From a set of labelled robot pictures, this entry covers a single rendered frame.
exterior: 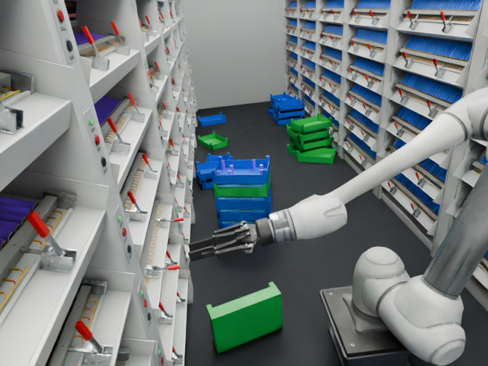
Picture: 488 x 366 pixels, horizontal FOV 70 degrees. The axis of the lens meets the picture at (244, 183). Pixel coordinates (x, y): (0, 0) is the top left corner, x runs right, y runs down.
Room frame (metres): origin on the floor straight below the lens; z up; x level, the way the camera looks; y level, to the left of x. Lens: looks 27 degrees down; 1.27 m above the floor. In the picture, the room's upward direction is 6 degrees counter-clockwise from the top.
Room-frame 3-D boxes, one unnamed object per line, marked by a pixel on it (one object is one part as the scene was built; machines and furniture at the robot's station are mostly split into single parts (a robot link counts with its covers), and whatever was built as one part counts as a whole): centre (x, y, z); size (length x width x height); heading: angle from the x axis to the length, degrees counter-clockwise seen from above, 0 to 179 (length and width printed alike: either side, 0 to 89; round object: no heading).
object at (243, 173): (1.79, 0.01, 0.44); 0.30 x 0.20 x 0.08; 79
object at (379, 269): (0.90, -0.43, 0.38); 0.18 x 0.16 x 0.22; 15
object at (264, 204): (1.79, 0.01, 0.28); 0.30 x 0.20 x 0.08; 79
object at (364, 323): (0.93, -0.43, 0.24); 0.22 x 0.18 x 0.06; 0
